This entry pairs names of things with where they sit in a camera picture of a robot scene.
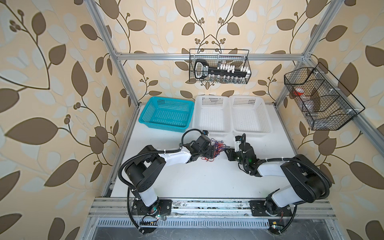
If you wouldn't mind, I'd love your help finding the black wire basket wall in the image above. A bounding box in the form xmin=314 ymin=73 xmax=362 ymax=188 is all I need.
xmin=189 ymin=48 xmax=252 ymax=85
xmin=284 ymin=62 xmax=366 ymax=131

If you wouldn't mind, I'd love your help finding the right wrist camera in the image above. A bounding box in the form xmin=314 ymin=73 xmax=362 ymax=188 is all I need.
xmin=234 ymin=136 xmax=243 ymax=152

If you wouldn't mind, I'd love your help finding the white plastic basket right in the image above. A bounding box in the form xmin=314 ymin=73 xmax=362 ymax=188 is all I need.
xmin=230 ymin=96 xmax=273 ymax=138

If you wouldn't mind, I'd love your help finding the red capped container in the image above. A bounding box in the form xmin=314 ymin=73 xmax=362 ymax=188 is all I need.
xmin=293 ymin=88 xmax=305 ymax=97

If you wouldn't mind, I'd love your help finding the blue cable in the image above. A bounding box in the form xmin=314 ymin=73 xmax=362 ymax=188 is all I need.
xmin=209 ymin=137 xmax=231 ymax=154

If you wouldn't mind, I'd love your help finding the teal plastic basket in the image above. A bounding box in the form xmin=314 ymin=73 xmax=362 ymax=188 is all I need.
xmin=139 ymin=97 xmax=195 ymax=133

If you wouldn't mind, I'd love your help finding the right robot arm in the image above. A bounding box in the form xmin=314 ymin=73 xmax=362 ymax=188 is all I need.
xmin=225 ymin=134 xmax=332 ymax=216

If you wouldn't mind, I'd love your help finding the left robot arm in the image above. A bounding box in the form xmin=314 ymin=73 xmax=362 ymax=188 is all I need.
xmin=118 ymin=129 xmax=215 ymax=215

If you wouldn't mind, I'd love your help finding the black tool with vials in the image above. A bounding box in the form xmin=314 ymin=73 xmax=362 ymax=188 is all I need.
xmin=192 ymin=59 xmax=252 ymax=80

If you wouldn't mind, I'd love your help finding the black wire basket right wall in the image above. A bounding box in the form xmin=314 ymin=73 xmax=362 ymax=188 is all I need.
xmin=284 ymin=62 xmax=366 ymax=131

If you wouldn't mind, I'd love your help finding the white plastic basket left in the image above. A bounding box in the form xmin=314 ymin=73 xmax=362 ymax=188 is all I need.
xmin=192 ymin=95 xmax=232 ymax=136

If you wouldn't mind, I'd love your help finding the black wire basket back wall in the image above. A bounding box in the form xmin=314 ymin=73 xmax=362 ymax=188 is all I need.
xmin=189 ymin=48 xmax=252 ymax=85

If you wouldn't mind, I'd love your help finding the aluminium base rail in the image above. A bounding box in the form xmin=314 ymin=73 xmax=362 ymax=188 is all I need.
xmin=88 ymin=198 xmax=337 ymax=220

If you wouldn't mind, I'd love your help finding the white plastic basket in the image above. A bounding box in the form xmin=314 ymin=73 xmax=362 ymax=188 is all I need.
xmin=230 ymin=96 xmax=273 ymax=138
xmin=192 ymin=95 xmax=232 ymax=136

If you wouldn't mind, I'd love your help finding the red cable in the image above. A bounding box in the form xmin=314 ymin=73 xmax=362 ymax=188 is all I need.
xmin=200 ymin=138 xmax=231 ymax=163

